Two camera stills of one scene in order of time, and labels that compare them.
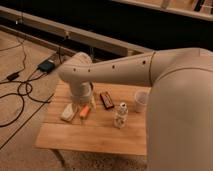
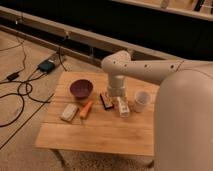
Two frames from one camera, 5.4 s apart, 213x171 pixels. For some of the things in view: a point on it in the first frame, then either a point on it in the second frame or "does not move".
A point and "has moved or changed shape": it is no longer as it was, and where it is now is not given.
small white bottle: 121,116 has moved or changed shape
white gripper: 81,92 → 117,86
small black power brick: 13,76 does not move
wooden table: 113,121 does not move
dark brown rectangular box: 107,101 does not move
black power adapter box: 46,66 does not move
